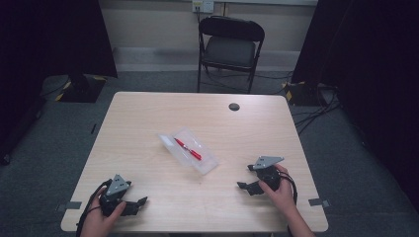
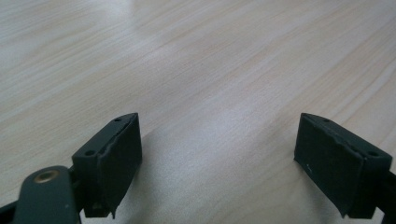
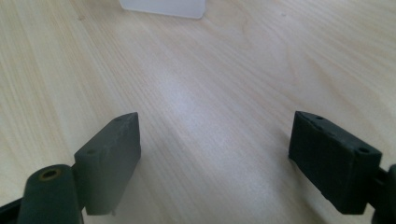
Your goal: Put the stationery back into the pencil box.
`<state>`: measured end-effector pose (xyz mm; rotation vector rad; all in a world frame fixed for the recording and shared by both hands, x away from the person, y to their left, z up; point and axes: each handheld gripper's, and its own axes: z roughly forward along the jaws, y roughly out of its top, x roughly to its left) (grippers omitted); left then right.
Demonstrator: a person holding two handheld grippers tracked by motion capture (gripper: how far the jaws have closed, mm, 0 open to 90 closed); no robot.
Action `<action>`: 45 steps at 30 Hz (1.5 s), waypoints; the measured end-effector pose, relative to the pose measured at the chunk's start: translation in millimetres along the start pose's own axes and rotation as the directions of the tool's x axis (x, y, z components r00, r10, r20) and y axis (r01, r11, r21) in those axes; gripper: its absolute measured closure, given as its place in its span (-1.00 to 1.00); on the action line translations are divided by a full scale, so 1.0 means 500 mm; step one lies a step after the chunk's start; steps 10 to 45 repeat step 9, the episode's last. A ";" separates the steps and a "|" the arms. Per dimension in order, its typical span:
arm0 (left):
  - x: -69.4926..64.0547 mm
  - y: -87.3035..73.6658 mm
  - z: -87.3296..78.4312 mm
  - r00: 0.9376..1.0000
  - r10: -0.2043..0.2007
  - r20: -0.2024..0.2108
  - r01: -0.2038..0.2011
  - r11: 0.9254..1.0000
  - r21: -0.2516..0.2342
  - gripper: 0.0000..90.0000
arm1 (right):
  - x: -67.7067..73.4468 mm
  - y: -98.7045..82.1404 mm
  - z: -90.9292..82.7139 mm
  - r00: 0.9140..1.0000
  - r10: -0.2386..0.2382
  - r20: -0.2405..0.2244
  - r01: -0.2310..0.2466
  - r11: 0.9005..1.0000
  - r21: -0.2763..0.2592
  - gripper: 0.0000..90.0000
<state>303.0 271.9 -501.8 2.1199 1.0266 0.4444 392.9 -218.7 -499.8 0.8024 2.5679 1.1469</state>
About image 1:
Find black stand base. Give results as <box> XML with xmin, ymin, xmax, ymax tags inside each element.
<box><xmin>284</xmin><ymin>80</ymin><xmax>331</xmax><ymax>107</ymax></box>
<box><xmin>58</xmin><ymin>73</ymin><xmax>107</xmax><ymax>104</ymax></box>

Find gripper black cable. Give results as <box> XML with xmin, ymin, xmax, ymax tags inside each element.
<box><xmin>75</xmin><ymin>179</ymin><xmax>114</xmax><ymax>237</ymax></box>
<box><xmin>278</xmin><ymin>170</ymin><xmax>299</xmax><ymax>237</ymax></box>

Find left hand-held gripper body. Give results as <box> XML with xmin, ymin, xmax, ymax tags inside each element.
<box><xmin>98</xmin><ymin>174</ymin><xmax>131</xmax><ymax>218</ymax></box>

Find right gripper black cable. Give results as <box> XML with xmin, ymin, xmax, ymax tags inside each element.
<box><xmin>278</xmin><ymin>170</ymin><xmax>299</xmax><ymax>237</ymax></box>

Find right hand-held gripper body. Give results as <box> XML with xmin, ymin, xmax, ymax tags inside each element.
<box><xmin>251</xmin><ymin>155</ymin><xmax>286</xmax><ymax>193</ymax></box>

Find person's left hand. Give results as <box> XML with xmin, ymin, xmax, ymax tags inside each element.
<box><xmin>80</xmin><ymin>188</ymin><xmax>127</xmax><ymax>237</ymax></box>

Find black curtain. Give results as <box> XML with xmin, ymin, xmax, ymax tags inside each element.
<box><xmin>291</xmin><ymin>0</ymin><xmax>419</xmax><ymax>213</ymax></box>
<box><xmin>0</xmin><ymin>0</ymin><xmax>119</xmax><ymax>166</ymax></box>

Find clear plastic pencil case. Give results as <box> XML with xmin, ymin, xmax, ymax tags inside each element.
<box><xmin>157</xmin><ymin>126</ymin><xmax>220</xmax><ymax>176</ymax></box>

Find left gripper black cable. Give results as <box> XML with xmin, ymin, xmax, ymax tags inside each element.
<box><xmin>75</xmin><ymin>179</ymin><xmax>114</xmax><ymax>237</ymax></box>

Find red pen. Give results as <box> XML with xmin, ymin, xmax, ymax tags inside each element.
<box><xmin>173</xmin><ymin>137</ymin><xmax>204</xmax><ymax>162</ymax></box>

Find white wall outlet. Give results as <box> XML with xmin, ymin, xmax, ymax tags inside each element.
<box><xmin>192</xmin><ymin>0</ymin><xmax>215</xmax><ymax>15</ymax></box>

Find black floor cables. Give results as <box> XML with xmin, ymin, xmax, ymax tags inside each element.
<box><xmin>292</xmin><ymin>88</ymin><xmax>343</xmax><ymax>136</ymax></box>

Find person's right hand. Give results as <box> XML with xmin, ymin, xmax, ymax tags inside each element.
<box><xmin>258</xmin><ymin>164</ymin><xmax>297</xmax><ymax>216</ymax></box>

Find black folding chair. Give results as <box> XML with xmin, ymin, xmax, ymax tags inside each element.
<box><xmin>197</xmin><ymin>15</ymin><xmax>266</xmax><ymax>95</ymax></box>

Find grey tape strip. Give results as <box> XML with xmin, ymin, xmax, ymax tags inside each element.
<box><xmin>55</xmin><ymin>200</ymin><xmax>83</xmax><ymax>212</ymax></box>
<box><xmin>307</xmin><ymin>197</ymin><xmax>331</xmax><ymax>208</ymax></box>

